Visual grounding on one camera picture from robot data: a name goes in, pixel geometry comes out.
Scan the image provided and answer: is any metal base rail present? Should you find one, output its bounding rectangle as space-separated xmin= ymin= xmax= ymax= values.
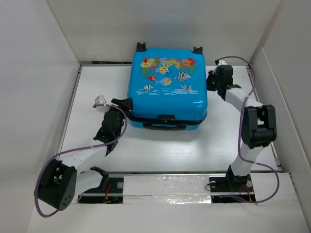
xmin=79 ymin=174 xmax=256 ymax=205

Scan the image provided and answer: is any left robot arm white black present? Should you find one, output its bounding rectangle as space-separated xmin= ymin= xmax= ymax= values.
xmin=34 ymin=96 xmax=134 ymax=218

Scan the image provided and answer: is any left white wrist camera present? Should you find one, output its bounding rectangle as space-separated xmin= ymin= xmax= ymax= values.
xmin=93 ymin=95 xmax=109 ymax=113

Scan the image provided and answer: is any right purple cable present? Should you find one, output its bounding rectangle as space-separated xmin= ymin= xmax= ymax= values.
xmin=218 ymin=56 xmax=280 ymax=204

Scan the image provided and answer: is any blue kids suitcase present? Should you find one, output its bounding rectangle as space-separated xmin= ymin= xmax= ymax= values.
xmin=127 ymin=42 xmax=208 ymax=131

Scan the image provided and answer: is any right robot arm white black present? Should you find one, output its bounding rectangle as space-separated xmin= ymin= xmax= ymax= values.
xmin=207 ymin=60 xmax=277 ymax=193

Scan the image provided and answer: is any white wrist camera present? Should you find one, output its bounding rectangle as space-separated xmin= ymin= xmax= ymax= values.
xmin=215 ymin=59 xmax=227 ymax=66
xmin=93 ymin=95 xmax=109 ymax=113

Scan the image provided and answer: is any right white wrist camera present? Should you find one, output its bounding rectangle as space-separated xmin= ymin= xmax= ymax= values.
xmin=215 ymin=59 xmax=227 ymax=66

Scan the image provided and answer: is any silver tape strip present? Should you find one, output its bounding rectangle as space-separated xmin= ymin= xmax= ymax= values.
xmin=123 ymin=174 xmax=211 ymax=204

